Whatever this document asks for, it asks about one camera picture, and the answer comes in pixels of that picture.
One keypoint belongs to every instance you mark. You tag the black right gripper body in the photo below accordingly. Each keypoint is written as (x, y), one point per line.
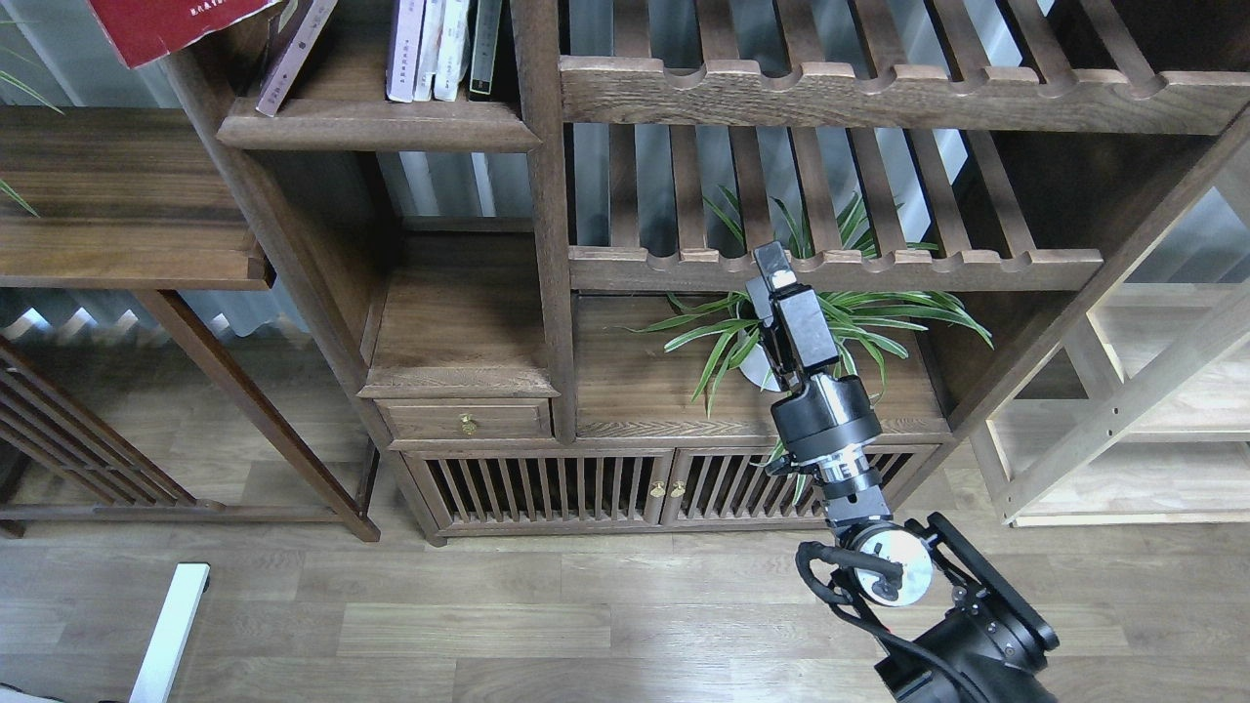
(824, 421)

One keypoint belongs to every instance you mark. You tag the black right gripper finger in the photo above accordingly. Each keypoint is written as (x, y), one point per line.
(772, 261)

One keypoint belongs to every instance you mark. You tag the white lavender book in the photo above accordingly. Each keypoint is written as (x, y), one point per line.
(402, 68)

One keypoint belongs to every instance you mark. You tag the dark maroon book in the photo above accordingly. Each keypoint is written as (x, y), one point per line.
(292, 35)

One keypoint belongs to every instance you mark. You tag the red book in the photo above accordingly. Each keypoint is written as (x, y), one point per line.
(142, 31)

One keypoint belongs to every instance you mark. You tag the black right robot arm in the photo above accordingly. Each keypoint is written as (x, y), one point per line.
(990, 644)

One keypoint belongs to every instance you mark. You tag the white plant pot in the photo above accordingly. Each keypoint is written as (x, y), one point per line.
(757, 368)

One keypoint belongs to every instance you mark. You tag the green spider plant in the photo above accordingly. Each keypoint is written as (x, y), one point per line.
(852, 315)

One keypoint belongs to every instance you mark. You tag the right slatted cabinet door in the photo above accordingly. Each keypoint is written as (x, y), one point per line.
(729, 489)

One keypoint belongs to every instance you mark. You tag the slatted cabinet door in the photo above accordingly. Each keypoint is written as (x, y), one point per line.
(729, 489)
(543, 492)

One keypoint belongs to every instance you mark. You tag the dark wooden bookshelf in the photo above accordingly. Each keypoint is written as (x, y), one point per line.
(1022, 155)

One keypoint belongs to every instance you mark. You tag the light wooden rack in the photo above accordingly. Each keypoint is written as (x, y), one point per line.
(1161, 434)

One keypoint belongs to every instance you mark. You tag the left slatted cabinet door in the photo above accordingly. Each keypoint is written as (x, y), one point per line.
(543, 492)

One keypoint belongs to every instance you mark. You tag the dark green upright book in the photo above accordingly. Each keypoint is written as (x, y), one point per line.
(487, 27)

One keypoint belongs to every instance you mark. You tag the white book middle upright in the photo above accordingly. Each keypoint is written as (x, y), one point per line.
(451, 56)

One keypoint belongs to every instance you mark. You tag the small wooden drawer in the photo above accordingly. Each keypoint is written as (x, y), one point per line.
(438, 418)

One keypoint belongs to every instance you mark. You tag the white metal base bar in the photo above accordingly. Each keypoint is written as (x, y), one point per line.
(165, 650)

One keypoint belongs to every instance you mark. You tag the dark wooden side table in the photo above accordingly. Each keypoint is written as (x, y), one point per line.
(128, 199)

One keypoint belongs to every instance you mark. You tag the dark slatted wooden bench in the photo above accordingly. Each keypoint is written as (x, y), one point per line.
(60, 434)

